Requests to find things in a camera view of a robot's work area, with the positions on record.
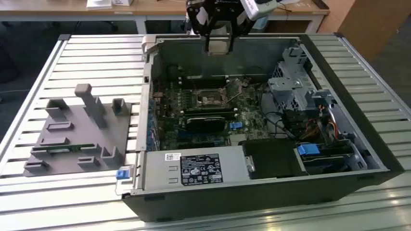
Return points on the black RAM slot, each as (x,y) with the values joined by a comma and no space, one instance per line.
(209,114)
(209,110)

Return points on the white box dark print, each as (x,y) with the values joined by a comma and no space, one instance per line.
(123,2)

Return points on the blue case latch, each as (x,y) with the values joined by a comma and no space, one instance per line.
(123,174)

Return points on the grey power supply unit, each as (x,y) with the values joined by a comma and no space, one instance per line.
(154,168)

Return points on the green motherboard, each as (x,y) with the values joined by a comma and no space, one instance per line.
(254,113)

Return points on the wooden desk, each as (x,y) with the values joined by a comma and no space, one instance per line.
(49,12)

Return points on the black plastic air shroud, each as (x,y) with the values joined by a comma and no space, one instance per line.
(273,158)

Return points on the wooden cabinet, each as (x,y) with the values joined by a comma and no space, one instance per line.
(369,26)

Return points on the green RAM stick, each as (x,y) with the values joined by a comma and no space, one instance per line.
(74,148)

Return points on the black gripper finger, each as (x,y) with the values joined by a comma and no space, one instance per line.
(233,44)
(209,45)

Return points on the black open PC case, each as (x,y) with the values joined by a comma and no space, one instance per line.
(225,204)

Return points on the square silver CPU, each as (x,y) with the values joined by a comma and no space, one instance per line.
(219,48)

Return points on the silver chipset heatsink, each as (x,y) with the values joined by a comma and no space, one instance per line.
(239,139)

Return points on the blue board connector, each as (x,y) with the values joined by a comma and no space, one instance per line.
(235,125)

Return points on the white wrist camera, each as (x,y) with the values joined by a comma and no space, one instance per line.
(257,9)

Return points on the CPU socket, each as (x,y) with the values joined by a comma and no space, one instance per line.
(209,96)

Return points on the silver metal drive cage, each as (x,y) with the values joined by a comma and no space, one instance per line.
(285,85)

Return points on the black graphics card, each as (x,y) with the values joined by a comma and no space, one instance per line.
(206,125)

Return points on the blue disk carrier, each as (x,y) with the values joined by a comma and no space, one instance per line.
(309,149)

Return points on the grey parts rack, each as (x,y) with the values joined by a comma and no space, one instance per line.
(74,134)

